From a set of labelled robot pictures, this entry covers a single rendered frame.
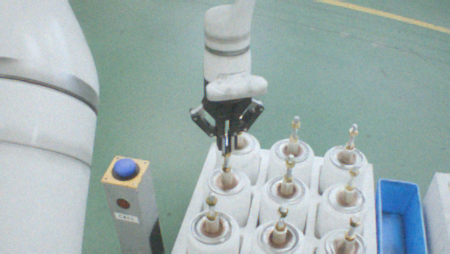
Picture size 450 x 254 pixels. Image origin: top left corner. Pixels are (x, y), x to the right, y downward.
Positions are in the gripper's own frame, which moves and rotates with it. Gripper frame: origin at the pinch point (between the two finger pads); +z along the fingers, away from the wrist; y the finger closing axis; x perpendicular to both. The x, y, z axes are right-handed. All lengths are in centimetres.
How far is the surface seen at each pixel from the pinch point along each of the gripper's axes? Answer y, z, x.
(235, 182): -1.7, 10.2, 0.5
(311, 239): -14.0, 17.4, 12.6
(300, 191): -13.0, 9.9, 6.3
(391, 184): -43.3, 24.4, -2.1
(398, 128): -69, 35, -34
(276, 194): -8.3, 10.0, 5.6
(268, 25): -50, 35, -120
